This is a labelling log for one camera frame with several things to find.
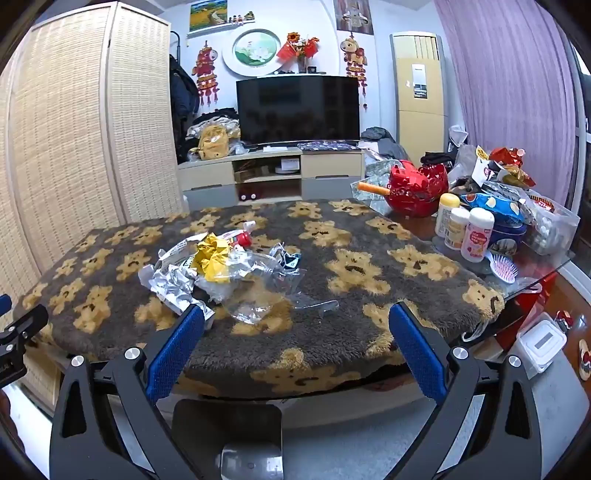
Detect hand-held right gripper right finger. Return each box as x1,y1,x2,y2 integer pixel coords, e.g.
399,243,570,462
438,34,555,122
389,302,541,480

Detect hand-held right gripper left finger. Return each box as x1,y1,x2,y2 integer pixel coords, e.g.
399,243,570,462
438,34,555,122
49,304,206,480

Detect silver crumpled wrapper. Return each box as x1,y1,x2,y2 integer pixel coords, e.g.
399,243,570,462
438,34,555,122
139,263,216,331

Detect yellow crumpled paper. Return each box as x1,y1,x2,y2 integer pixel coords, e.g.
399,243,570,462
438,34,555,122
191,233,232,284

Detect clear plastic bag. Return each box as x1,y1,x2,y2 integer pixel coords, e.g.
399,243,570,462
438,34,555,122
198,251,341,325

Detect bear-printed fleece blanket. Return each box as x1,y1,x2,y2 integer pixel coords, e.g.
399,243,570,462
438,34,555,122
21,199,506,398

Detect pink hairbrush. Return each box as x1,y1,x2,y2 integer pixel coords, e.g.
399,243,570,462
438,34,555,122
484,251,519,284

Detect red bag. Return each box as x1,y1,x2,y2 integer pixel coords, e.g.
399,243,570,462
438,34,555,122
512,281,544,325

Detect white lidded box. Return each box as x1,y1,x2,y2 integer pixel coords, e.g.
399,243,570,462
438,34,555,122
516,318,568,374

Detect red snack packet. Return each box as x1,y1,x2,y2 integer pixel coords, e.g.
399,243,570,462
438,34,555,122
222,230,253,250

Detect white canister pink label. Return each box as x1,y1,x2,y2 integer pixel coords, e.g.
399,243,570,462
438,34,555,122
462,208,496,263

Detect white canister yellow lid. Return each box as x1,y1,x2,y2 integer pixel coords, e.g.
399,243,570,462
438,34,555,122
436,193,461,239

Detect glass-topped wooden table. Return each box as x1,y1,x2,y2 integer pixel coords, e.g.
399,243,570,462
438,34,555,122
382,203,574,352

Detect dark blue torn wrapper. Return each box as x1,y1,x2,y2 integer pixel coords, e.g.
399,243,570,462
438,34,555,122
270,242,304,271

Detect blue round tin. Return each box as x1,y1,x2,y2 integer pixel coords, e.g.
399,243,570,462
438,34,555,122
488,217,528,256

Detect red perforated container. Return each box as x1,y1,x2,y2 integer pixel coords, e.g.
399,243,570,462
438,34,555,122
385,160,450,218

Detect blue chip bag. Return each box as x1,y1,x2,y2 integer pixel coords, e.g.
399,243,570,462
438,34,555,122
462,191,528,219

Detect silver patterned foil bag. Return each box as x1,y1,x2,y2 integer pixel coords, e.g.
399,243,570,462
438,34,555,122
364,159,403,214

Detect woven folding screen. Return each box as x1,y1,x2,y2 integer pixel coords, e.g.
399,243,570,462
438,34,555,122
0,2,186,411

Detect clear plastic storage box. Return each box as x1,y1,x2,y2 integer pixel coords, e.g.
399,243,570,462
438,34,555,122
521,188,581,256

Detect white bag with label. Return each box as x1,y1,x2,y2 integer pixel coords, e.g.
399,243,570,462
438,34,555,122
454,145,491,186

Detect grey clothes heap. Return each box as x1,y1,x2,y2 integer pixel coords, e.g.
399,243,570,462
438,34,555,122
360,127,413,163

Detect yellow backpack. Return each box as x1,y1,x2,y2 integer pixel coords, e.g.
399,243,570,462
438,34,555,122
198,124,230,160

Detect red snack bags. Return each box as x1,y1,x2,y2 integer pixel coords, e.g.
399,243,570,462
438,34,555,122
488,146,528,177

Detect dark patterned cloth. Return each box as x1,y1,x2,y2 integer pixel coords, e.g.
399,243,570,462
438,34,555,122
297,140,355,152

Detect pile of clothes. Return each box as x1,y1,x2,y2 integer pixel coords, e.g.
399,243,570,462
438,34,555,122
187,108,242,155

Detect black hanging coats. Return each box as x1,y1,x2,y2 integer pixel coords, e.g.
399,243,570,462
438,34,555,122
168,53,200,160

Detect black television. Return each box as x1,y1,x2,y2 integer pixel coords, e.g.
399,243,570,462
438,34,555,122
236,76,361,145

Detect purple curtain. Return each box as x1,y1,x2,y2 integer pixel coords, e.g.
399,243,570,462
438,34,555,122
434,0,583,208

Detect red fish hanging ornament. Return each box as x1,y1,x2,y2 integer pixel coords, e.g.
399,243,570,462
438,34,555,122
192,41,222,110

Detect horse hanging ornament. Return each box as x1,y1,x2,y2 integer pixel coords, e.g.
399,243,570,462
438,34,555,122
340,34,369,110

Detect round framed picture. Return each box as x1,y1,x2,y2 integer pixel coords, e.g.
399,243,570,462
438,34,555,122
222,28,282,77

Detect vase of red flowers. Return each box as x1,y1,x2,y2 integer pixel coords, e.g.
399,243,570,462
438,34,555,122
276,32,322,73

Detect landscape painting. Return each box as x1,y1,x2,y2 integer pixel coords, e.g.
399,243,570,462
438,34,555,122
189,0,229,33

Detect white wall shelf with figurines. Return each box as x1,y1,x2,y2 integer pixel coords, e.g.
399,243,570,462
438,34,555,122
187,12,257,37

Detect dark wall poster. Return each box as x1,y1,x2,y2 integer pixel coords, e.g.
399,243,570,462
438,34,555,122
333,0,374,36

